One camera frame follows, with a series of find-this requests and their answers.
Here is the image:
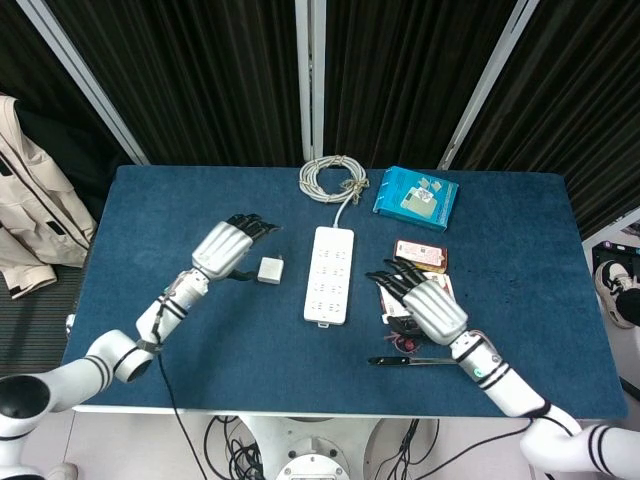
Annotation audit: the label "white power strip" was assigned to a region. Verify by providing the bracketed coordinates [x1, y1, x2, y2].
[303, 225, 356, 331]

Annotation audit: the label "white slanted frame post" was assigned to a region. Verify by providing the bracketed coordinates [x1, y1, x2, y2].
[14, 0, 151, 166]
[436, 0, 542, 171]

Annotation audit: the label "blue table mat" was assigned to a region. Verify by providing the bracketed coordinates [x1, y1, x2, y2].
[62, 164, 629, 420]

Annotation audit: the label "black floor cable bundle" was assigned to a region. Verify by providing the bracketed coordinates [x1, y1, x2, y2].
[202, 414, 269, 480]
[374, 417, 442, 480]

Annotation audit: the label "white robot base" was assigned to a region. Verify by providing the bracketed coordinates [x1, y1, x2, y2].
[238, 417, 387, 480]

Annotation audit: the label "black curtain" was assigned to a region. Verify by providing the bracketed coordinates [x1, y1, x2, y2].
[0, 0, 640, 241]

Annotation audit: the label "dark red plastic grapes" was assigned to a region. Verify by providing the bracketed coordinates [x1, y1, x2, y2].
[382, 314, 427, 354]

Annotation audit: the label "blue product box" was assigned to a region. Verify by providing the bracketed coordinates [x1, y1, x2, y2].
[372, 165, 460, 235]

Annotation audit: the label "beige jacket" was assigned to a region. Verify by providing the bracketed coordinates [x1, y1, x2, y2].
[0, 93, 99, 301]

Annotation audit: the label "coiled white power cable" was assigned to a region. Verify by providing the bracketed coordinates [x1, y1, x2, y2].
[298, 155, 371, 230]

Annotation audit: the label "white pack with picture grid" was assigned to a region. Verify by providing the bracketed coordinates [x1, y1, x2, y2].
[378, 273, 456, 325]

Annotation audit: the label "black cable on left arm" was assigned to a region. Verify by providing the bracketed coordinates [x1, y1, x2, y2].
[151, 287, 207, 480]

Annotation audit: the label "white plug adapter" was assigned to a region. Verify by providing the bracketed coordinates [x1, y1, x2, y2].
[256, 255, 287, 288]

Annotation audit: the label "white and black sneaker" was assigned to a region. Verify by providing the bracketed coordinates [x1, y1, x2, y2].
[593, 259, 640, 330]

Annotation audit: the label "white vertical frame post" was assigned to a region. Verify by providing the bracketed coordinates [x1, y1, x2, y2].
[294, 0, 328, 162]

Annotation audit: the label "black equipment case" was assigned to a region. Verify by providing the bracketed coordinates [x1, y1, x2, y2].
[591, 239, 640, 284]

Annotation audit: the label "red brown card pack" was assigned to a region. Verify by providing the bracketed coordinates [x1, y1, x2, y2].
[392, 238, 449, 275]

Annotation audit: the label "steel ladle with black handle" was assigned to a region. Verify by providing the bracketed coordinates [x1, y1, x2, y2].
[367, 355, 459, 368]

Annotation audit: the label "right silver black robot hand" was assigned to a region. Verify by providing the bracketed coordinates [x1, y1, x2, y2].
[365, 258, 470, 347]

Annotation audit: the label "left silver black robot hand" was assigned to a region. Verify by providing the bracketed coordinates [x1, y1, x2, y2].
[190, 213, 283, 284]

